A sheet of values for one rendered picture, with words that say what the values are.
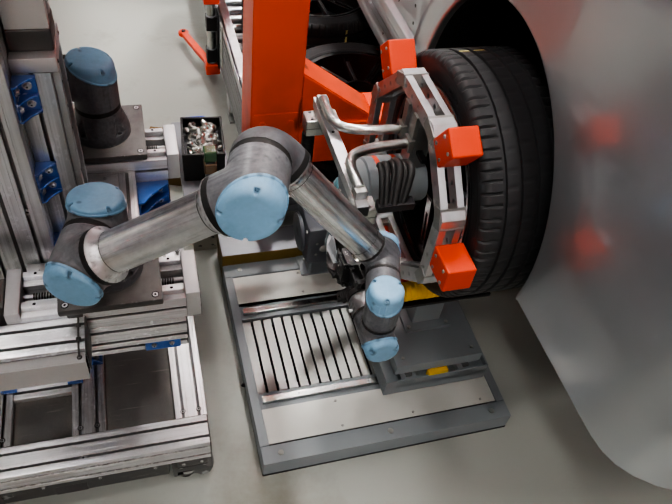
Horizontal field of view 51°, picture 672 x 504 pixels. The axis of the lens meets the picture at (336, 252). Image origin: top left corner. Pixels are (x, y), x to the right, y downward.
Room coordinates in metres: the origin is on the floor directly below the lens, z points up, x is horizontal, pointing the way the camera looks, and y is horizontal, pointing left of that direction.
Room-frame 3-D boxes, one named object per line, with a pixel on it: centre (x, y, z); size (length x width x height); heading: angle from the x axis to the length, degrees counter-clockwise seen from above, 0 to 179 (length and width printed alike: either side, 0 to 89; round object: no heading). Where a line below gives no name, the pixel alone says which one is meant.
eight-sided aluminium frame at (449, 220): (1.42, -0.16, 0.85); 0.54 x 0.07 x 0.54; 22
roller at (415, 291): (1.35, -0.29, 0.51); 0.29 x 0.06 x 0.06; 112
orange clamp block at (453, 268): (1.13, -0.28, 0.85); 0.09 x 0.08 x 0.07; 22
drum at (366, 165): (1.39, -0.09, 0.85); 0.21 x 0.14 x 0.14; 112
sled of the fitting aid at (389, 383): (1.52, -0.30, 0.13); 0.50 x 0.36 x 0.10; 22
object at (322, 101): (1.47, -0.01, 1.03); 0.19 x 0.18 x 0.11; 112
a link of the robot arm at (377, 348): (0.90, -0.11, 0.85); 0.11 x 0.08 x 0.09; 22
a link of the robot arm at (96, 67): (1.45, 0.69, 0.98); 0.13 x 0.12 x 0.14; 97
